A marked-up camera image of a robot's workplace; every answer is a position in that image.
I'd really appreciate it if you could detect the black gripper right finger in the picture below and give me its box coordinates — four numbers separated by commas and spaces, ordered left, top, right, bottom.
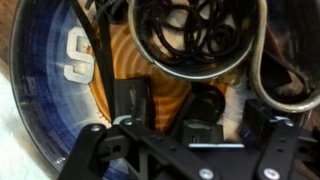
242, 98, 320, 180

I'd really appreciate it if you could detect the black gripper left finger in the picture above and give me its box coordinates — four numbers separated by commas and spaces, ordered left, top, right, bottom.
56, 97, 223, 180

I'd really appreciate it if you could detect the black cylindrical flashlight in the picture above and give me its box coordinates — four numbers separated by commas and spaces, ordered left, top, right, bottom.
179, 84, 228, 147

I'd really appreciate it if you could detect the blue bowl orange centre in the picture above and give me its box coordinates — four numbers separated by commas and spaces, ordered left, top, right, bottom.
9, 0, 316, 176

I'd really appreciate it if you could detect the white letter S piece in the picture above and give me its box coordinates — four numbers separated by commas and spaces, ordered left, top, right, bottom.
63, 26, 96, 85

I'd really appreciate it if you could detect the figure-eight metal dish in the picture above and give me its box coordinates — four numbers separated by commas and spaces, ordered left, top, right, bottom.
127, 0, 320, 114

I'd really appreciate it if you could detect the thin black strap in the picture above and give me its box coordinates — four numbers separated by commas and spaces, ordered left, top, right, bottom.
69, 0, 117, 123

